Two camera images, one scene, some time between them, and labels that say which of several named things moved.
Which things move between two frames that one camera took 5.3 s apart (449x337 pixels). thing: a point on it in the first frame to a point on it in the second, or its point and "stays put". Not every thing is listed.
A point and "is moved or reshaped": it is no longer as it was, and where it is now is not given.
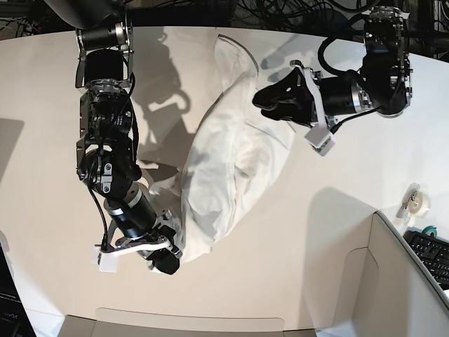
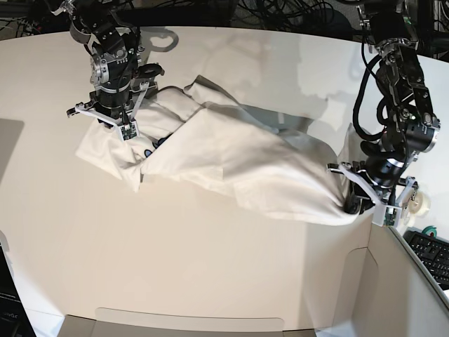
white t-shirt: [235, 161] is moved or reshaped
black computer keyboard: [433, 252] stays put
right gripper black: [295, 98] to [365, 194]
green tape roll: [430, 229] stays put
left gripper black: [145, 230] to [115, 116]
